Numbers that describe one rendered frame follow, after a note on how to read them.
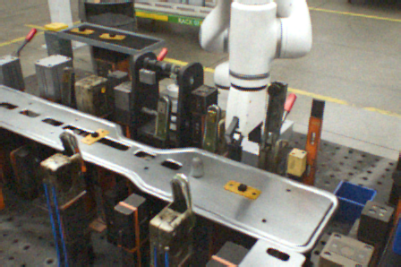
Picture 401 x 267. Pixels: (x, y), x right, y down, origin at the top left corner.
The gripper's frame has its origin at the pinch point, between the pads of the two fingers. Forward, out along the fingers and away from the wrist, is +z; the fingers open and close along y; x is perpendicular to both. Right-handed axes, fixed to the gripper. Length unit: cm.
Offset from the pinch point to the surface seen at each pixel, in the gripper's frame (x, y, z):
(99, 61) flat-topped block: -72, -30, 4
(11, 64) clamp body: -102, -17, 7
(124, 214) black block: -18.4, 20.4, 13.0
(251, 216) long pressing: 6.1, 7.2, 11.8
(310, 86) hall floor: -84, -297, 113
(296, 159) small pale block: 8.3, -10.8, 6.0
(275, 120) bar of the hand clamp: 0.4, -14.8, -0.3
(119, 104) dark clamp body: -51, -16, 9
